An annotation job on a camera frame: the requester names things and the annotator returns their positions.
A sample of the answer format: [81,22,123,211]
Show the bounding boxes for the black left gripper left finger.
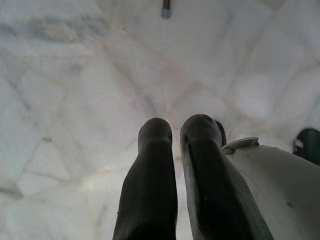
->
[112,117,179,240]

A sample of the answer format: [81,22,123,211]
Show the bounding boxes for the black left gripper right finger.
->
[179,114,274,240]

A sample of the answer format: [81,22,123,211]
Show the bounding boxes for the white robot leg cover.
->
[222,136,320,240]

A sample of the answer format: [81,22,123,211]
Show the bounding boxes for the black robot foot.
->
[292,127,320,166]

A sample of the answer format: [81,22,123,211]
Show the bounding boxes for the brown chair leg grey cap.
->
[161,0,174,19]

